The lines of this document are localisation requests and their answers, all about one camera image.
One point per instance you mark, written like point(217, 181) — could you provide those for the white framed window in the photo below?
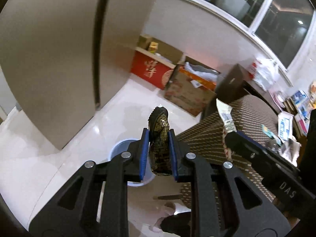
point(280, 28)

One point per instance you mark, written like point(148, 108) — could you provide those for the small yellow box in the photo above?
point(153, 47)

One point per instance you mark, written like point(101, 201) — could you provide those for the dark wooden cabinet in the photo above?
point(237, 88)

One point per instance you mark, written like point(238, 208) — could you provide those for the brown dotted tablecloth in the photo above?
point(205, 139)

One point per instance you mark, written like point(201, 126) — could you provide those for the teal snack wrapper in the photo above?
point(267, 132)

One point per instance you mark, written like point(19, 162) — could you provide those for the newspaper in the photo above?
point(290, 151)

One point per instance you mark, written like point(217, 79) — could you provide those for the red gift box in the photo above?
point(152, 68)

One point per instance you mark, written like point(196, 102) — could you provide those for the white blue plastic bag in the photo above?
point(285, 126)

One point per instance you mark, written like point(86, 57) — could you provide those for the pink slipper foot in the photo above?
point(171, 222)

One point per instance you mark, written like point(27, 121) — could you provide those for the beige refrigerator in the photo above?
point(64, 59)

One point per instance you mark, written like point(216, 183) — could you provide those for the white printed wrapper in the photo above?
point(224, 111)

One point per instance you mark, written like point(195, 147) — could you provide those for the black gold snack wrapper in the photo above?
point(159, 143)

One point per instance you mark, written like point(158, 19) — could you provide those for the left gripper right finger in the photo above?
point(224, 202)

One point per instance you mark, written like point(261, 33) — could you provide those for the white plastic bag on cabinet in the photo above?
point(264, 72)

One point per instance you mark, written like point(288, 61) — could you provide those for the brown cardboard box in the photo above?
point(192, 85)

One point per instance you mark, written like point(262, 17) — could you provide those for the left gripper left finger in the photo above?
point(93, 202)

